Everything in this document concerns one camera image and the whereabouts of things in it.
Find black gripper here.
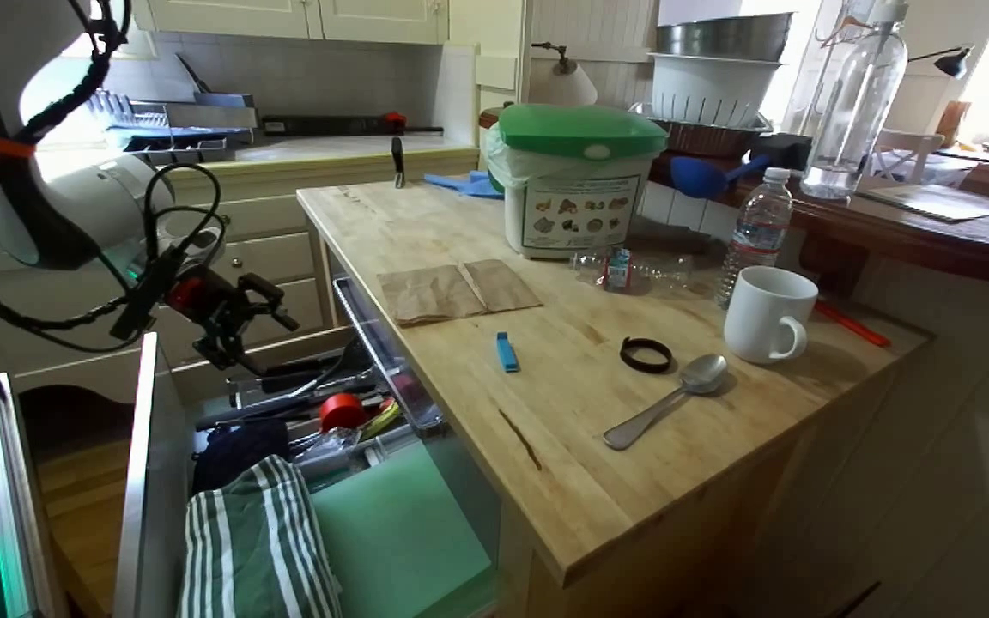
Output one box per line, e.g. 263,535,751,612
165,269,298,376

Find steel island drawer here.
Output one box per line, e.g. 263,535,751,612
327,269,453,440
109,324,504,618

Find white base cabinet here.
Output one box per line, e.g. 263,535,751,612
0,157,345,383

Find white upper cabinet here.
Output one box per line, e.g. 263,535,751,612
130,0,453,49

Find dark blue cloth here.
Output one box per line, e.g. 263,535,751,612
188,414,291,497

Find red round utensil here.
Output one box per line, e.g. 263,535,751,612
316,387,370,435

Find blue dish rack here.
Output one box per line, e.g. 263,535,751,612
92,88,263,164

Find yellow green utensil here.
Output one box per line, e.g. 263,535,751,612
361,394,410,446

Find black bar red knob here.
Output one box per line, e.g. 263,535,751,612
255,108,449,145

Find brown paper napkin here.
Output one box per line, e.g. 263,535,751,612
374,258,547,329

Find green white striped towel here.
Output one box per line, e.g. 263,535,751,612
179,454,346,618

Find green mat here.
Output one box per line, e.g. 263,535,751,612
311,440,501,618

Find white bin green lid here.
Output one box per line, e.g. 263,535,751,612
480,101,674,265

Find wooden top kitchen island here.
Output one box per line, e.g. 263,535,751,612
291,179,933,618

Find small glass jar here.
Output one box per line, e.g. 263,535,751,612
599,243,639,295

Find white shade lamp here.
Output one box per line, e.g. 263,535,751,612
527,41,605,112

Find metal spoon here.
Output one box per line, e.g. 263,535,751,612
600,351,735,454

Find blue bowl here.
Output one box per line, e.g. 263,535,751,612
662,152,772,203

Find white colander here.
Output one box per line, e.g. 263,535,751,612
647,52,789,131

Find white ceramic mug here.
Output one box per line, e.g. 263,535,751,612
721,265,820,371

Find clear plastic water bottle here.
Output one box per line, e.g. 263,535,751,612
729,164,801,302

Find large metal bowl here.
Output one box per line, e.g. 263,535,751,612
650,11,796,67

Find red pen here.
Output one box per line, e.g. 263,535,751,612
811,295,897,353

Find large clear glass bottle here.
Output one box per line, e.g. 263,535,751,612
796,0,914,207

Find brown wooden counter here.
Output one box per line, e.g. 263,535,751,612
787,169,989,291

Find papers on counter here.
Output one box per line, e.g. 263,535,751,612
856,179,989,226

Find black desk lamp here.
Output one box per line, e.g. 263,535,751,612
903,45,976,83

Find black handled tool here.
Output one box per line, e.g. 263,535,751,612
390,131,410,194

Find black ring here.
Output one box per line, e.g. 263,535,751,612
616,335,677,378

